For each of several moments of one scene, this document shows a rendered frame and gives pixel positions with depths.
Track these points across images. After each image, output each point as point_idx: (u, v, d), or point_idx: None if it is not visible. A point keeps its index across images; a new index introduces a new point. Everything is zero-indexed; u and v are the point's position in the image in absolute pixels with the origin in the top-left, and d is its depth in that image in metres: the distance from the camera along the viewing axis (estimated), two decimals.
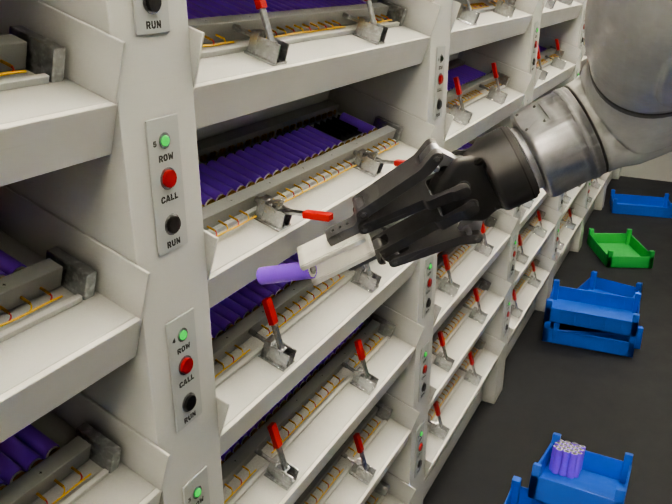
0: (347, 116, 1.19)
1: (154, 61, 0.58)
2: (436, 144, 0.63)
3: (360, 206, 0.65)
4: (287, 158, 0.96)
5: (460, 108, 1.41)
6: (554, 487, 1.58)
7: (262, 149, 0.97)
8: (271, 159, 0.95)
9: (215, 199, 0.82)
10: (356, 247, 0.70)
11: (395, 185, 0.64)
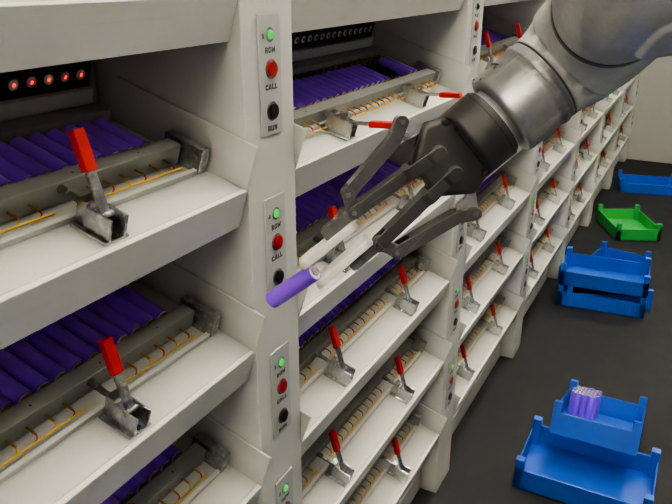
0: (390, 60, 1.29)
1: None
2: (402, 115, 0.67)
3: (344, 189, 0.68)
4: (345, 86, 1.06)
5: (489, 61, 1.51)
6: (575, 422, 1.68)
7: (322, 78, 1.07)
8: (332, 86, 1.05)
9: None
10: (355, 245, 0.70)
11: (371, 158, 0.67)
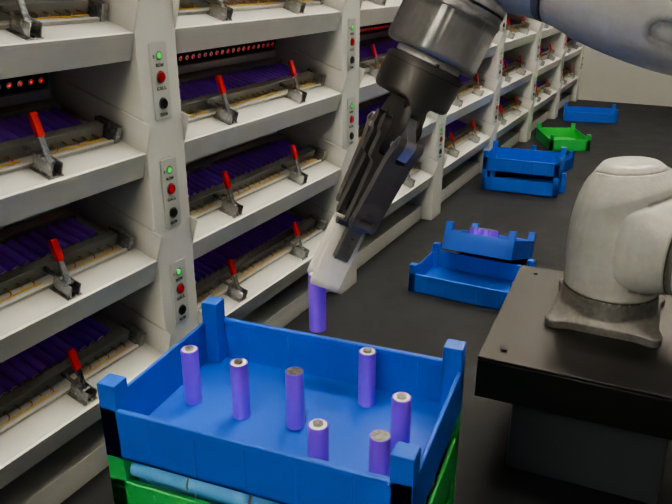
0: None
1: None
2: None
3: (342, 194, 0.72)
4: None
5: None
6: (462, 236, 1.96)
7: None
8: None
9: None
10: (346, 238, 0.69)
11: (353, 157, 0.72)
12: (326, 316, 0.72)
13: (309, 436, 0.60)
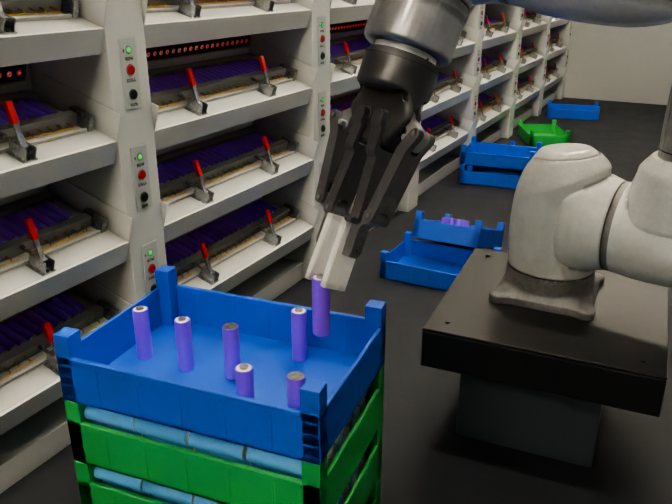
0: None
1: None
2: (343, 113, 0.73)
3: (319, 195, 0.72)
4: None
5: None
6: (431, 225, 2.05)
7: None
8: None
9: None
10: (348, 235, 0.69)
11: (324, 157, 0.72)
12: None
13: (236, 378, 0.68)
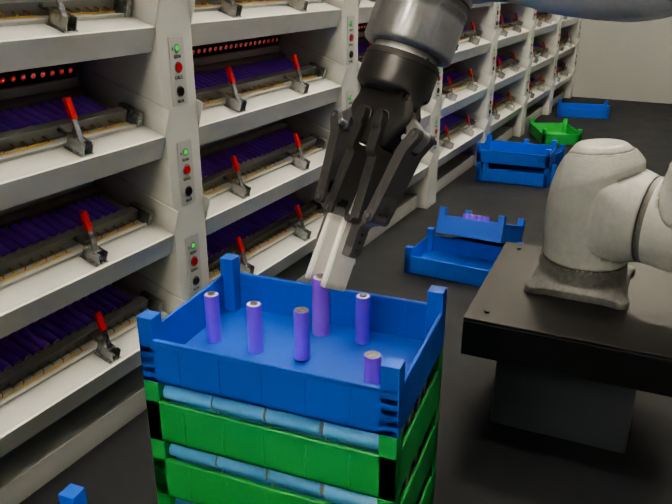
0: None
1: None
2: (343, 113, 0.73)
3: (319, 195, 0.72)
4: None
5: None
6: (455, 221, 2.09)
7: None
8: None
9: None
10: (348, 235, 0.69)
11: (325, 157, 0.72)
12: None
13: (313, 287, 0.69)
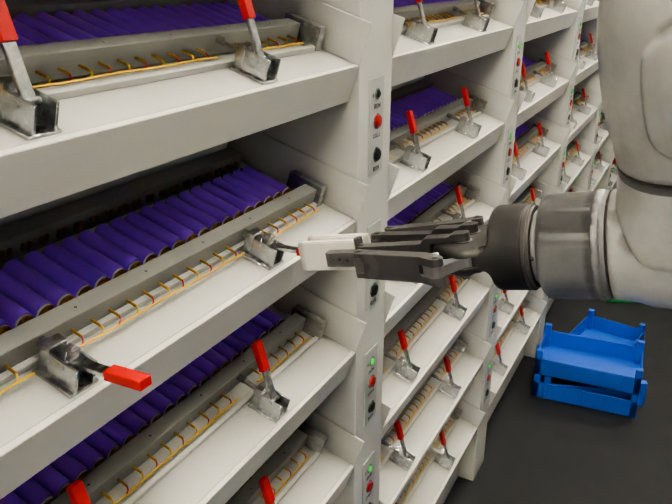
0: (250, 172, 0.87)
1: None
2: None
3: (394, 230, 0.71)
4: (128, 254, 0.65)
5: (415, 150, 1.10)
6: None
7: (92, 239, 0.65)
8: (100, 258, 0.63)
9: None
10: None
11: (431, 223, 0.69)
12: (226, 182, 0.83)
13: None
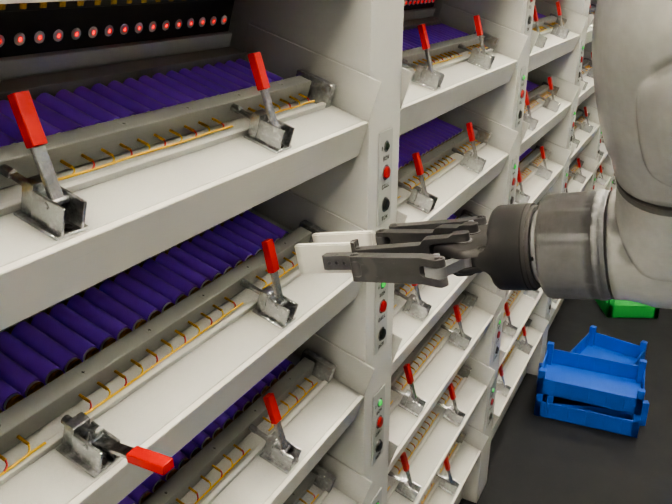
0: (250, 217, 0.89)
1: None
2: None
3: (398, 228, 0.71)
4: (133, 312, 0.67)
5: (422, 191, 1.11)
6: None
7: (98, 297, 0.67)
8: (105, 318, 0.65)
9: None
10: None
11: (435, 221, 0.70)
12: (227, 229, 0.85)
13: None
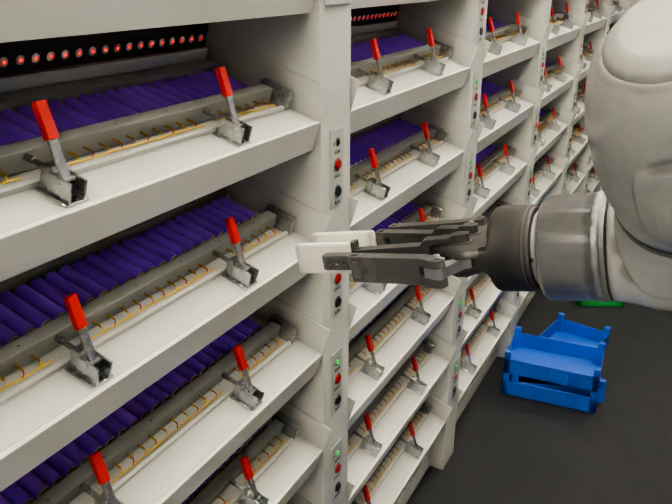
0: (224, 202, 1.07)
1: None
2: None
3: (398, 228, 0.71)
4: (124, 273, 0.84)
5: (377, 182, 1.29)
6: None
7: (96, 261, 0.85)
8: (102, 276, 0.83)
9: (6, 343, 0.70)
10: None
11: (435, 221, 0.70)
12: (204, 211, 1.02)
13: None
